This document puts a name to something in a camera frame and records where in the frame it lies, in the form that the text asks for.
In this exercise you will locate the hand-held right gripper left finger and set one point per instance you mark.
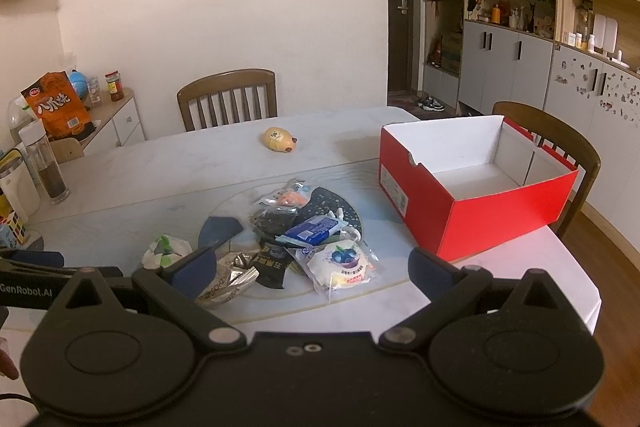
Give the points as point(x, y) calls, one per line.
point(197, 269)

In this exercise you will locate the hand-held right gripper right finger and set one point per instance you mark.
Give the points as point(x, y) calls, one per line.
point(427, 269)

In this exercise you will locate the silver foil packet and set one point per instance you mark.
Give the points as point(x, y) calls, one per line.
point(230, 279)

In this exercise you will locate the green white snack packet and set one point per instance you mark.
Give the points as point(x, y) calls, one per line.
point(160, 252)

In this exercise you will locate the black snack packet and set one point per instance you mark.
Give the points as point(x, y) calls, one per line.
point(272, 264)

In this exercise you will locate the red cardboard shoebox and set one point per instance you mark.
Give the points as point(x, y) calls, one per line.
point(500, 222)

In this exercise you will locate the blueberry print bread packet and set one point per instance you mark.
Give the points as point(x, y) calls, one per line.
point(340, 264)

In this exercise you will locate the clear packet dark contents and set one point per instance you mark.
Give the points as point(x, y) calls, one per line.
point(272, 222)

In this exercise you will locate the clear packet orange contents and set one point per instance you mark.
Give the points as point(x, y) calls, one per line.
point(287, 197)

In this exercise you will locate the blue snack packet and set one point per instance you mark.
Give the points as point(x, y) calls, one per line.
point(312, 229)

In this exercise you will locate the yellow plush toy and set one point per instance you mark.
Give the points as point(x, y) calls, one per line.
point(277, 139)

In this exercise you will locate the white marble desktop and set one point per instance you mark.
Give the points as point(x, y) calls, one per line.
point(175, 167)

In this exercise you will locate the person's left hand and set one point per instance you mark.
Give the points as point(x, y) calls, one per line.
point(6, 364)

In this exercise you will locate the puzzle cube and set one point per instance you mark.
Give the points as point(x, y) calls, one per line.
point(12, 229)

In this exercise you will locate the white jug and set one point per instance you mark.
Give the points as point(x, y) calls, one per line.
point(17, 187)

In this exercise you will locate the glass bottle white cap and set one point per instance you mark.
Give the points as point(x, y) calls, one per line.
point(47, 167)

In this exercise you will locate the pair of dark sneakers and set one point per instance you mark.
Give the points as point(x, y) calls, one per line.
point(431, 103)

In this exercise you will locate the white side cabinet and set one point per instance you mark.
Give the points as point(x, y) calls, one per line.
point(120, 122)

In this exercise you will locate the orange snack bag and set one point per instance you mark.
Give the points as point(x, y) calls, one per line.
point(55, 107)

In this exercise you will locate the wooden slat-back chair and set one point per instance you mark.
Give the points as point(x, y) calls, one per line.
point(225, 79)

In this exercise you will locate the wooden chair black cushion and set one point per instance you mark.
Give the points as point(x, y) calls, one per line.
point(565, 132)

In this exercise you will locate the red-lid sauce jar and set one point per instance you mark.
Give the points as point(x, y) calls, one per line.
point(114, 87)

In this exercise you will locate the clear glass jar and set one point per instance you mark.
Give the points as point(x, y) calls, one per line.
point(95, 91)

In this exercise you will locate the blue globe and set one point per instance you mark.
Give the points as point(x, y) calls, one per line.
point(81, 84)

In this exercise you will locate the dark door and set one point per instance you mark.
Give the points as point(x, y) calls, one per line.
point(399, 7)

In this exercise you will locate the orange bottle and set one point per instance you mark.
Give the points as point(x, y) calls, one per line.
point(495, 13)

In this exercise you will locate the grey wall cabinet unit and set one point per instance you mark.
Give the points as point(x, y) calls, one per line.
point(505, 52)

